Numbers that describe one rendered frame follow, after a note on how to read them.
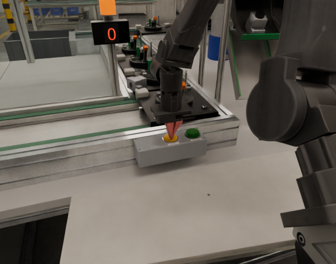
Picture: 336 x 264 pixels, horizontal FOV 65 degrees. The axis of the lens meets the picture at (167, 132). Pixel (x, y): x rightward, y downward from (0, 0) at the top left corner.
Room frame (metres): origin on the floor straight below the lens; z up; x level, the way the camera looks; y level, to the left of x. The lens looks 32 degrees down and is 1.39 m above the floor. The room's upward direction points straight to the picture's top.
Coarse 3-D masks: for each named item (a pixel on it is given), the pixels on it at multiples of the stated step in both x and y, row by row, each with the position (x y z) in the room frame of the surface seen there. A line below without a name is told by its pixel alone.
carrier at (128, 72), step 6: (150, 60) 1.17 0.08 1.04; (126, 72) 1.17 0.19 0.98; (132, 72) 1.17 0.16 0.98; (138, 72) 1.21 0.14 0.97; (144, 72) 1.11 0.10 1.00; (150, 78) 1.08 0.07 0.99; (150, 84) 1.06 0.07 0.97; (156, 84) 1.06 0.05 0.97; (150, 90) 1.00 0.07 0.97; (156, 90) 1.01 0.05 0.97
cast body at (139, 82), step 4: (132, 76) 1.03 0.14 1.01; (136, 76) 1.03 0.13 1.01; (140, 76) 1.03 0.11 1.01; (128, 80) 1.01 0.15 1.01; (132, 80) 0.99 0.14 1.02; (136, 80) 0.98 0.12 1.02; (140, 80) 0.99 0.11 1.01; (144, 80) 1.00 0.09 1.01; (128, 84) 1.01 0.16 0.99; (132, 84) 0.99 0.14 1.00; (136, 84) 0.97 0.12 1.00; (140, 84) 0.99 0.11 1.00; (144, 84) 1.00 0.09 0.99; (128, 88) 1.01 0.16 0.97; (132, 88) 0.99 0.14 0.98; (136, 88) 0.96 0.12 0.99; (140, 88) 0.96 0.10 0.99
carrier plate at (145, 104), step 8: (192, 88) 1.02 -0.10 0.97; (152, 96) 0.93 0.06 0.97; (200, 96) 0.93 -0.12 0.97; (144, 104) 0.87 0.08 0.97; (152, 104) 0.87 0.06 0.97; (200, 104) 0.87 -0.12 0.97; (208, 104) 0.87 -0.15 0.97; (144, 112) 0.82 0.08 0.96; (152, 112) 0.80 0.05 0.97; (192, 112) 0.80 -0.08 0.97; (200, 112) 0.80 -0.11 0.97; (208, 112) 0.80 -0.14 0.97; (216, 112) 0.81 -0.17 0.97; (152, 120) 0.75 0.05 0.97
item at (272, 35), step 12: (240, 0) 1.10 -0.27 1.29; (252, 0) 1.10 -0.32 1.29; (264, 0) 1.04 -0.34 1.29; (240, 12) 1.03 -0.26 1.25; (264, 12) 1.03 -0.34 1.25; (240, 24) 0.96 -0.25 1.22; (240, 36) 0.89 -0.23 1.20; (252, 36) 0.88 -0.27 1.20; (264, 36) 0.89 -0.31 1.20; (276, 36) 0.89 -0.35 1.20
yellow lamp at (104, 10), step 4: (100, 0) 0.92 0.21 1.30; (104, 0) 0.92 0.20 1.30; (108, 0) 0.92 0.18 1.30; (112, 0) 0.93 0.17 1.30; (100, 4) 0.93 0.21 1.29; (104, 4) 0.92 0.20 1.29; (108, 4) 0.92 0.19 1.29; (112, 4) 0.93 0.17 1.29; (100, 8) 0.93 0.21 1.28; (104, 8) 0.92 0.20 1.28; (108, 8) 0.92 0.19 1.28; (112, 8) 0.93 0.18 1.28; (104, 12) 0.92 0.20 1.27; (108, 12) 0.92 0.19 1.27; (112, 12) 0.92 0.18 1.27
